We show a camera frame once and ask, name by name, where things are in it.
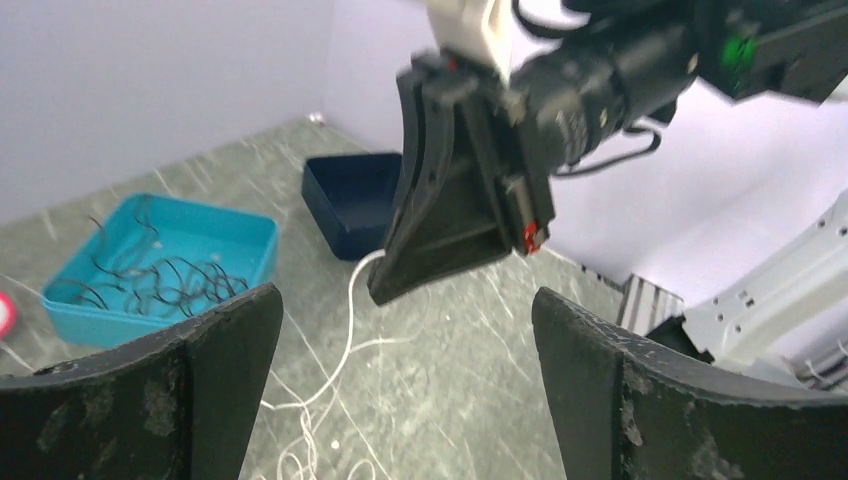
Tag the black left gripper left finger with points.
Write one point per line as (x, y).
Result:
(179, 403)

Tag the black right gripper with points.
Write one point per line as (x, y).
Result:
(478, 155)

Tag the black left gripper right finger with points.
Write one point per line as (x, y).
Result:
(626, 407)

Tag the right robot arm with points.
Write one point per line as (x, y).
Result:
(693, 151)

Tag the dark blue square tray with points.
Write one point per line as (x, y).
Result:
(350, 197)

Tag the teal square tray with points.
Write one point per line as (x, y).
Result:
(155, 261)

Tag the pink framed whiteboard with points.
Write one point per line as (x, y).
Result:
(8, 314)

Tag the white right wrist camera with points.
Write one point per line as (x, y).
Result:
(479, 30)

